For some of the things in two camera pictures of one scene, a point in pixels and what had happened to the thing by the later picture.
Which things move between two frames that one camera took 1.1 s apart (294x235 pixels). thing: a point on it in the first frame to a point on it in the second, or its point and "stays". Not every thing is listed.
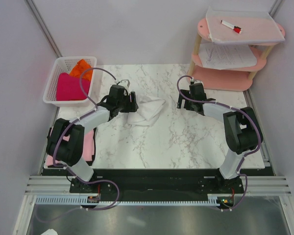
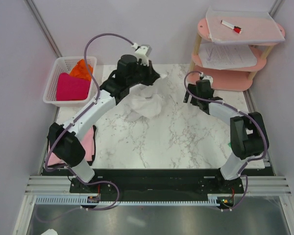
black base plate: [159, 182] stays
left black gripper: [133, 106] to [152, 75]
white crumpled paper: [51, 231] stays
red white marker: [236, 29] stays
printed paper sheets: [220, 56] stays
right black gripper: [187, 107] to [191, 88]
